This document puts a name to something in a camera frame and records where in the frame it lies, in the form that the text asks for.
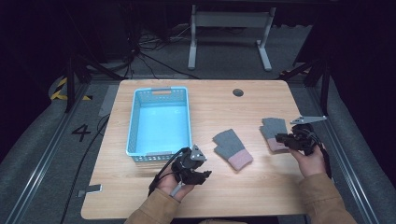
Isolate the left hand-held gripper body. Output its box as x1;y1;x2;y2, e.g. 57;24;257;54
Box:
170;144;208;185

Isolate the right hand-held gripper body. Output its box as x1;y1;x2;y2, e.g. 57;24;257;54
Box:
287;115;328;157

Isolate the grey pink sock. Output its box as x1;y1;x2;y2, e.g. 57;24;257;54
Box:
259;117;291;154
212;128;254;172

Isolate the blue plastic basket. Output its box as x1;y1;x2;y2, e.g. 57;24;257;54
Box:
125;86;193;163

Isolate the person's right hand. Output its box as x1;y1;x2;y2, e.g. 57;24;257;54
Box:
288;144;328;178

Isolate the person's left hand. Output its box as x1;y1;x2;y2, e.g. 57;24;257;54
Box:
156;169;196;202

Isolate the black metal stand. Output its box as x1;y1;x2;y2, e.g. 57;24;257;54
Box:
63;55;126;114
279;58;332;117

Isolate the grey tape piece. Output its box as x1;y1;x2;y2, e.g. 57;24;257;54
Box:
77;183;103;199

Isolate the grey wrist strap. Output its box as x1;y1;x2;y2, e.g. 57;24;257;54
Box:
169;181;185;198

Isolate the right hand-held gripper black cable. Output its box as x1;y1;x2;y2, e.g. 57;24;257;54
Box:
306;129;332;180

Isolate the black floor cable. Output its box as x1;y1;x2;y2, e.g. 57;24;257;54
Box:
59;113;111;224

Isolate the white metal desk frame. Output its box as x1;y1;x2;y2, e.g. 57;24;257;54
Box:
187;4;277;72

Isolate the tangle of black cables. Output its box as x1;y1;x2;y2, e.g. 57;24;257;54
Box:
122;22;201;80

